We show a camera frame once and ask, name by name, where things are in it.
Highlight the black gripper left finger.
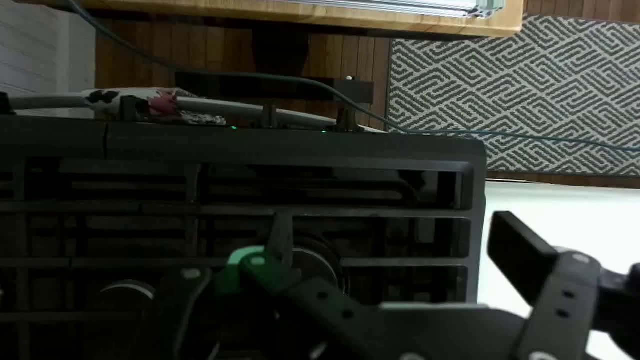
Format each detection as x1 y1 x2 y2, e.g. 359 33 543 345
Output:
134 208 415 360

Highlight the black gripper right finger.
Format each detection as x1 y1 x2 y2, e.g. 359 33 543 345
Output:
487 211 605 360

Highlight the small round black burner cap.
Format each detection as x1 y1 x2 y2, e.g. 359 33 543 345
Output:
290 232 349 297

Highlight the white kitchen counter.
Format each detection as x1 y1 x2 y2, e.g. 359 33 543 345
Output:
478 179 640 360

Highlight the large round black burner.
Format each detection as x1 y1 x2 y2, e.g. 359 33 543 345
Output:
89 279 160 316

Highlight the grey patterned floor rug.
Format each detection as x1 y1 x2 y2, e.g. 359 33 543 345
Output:
386 14 640 181

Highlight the black gas stove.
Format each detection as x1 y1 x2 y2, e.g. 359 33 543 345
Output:
0 68 487 360

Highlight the white patterned kitchen towel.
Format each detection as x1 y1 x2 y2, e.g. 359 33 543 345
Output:
83 86 195 125

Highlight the wooden robot mount board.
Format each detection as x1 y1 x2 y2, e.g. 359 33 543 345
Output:
77 0 525 40

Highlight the aluminium robot stand frame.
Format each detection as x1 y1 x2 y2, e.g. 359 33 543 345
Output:
292 0 504 21

